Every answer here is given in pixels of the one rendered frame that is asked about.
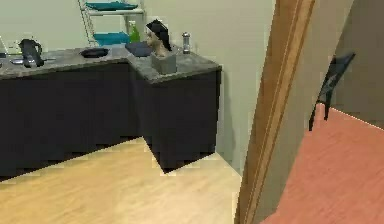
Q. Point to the silver pepper shaker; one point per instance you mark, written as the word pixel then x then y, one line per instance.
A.
pixel 186 42

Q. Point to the dark blue flat book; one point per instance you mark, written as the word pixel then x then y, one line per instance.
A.
pixel 139 49

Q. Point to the brown wooden door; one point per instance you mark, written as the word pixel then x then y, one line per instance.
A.
pixel 275 110

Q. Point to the black kitchen counter cabinet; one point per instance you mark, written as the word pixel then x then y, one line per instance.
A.
pixel 100 106

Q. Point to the green spray bottle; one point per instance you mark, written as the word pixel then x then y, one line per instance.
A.
pixel 134 33

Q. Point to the teal storage box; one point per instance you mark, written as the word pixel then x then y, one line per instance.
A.
pixel 111 38

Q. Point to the black frying pan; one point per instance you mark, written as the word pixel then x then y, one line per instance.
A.
pixel 95 52

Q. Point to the black chair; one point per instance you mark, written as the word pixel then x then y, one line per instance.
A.
pixel 330 85

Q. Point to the black kettle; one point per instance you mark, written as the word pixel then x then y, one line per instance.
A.
pixel 30 52

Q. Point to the silver spoon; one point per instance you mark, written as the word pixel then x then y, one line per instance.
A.
pixel 20 61

